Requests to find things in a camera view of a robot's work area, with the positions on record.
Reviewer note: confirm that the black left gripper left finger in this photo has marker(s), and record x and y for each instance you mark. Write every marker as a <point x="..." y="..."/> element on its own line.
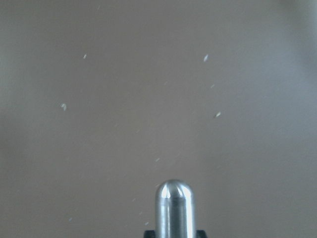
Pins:
<point x="150" y="233"/>

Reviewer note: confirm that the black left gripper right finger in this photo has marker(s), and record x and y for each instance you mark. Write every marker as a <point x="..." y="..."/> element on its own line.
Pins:
<point x="201" y="233"/>

